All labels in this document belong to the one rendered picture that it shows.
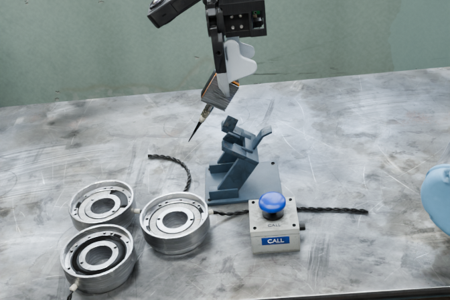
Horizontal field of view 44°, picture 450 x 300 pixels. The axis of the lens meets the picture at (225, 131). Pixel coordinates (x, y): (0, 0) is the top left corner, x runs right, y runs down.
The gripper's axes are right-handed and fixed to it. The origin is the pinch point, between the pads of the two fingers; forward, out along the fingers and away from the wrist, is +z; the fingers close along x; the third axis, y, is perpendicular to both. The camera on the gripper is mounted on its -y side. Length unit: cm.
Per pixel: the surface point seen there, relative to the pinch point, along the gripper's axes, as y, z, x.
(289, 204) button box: 8.3, 15.2, -11.5
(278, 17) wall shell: 20, 50, 149
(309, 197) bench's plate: 12.0, 19.7, -5.2
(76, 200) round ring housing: -26.0, 16.3, -4.4
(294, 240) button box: 8.3, 17.5, -16.7
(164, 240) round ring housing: -10.4, 16.1, -15.9
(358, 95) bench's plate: 26.7, 19.7, 25.7
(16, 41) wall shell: -94, 49, 151
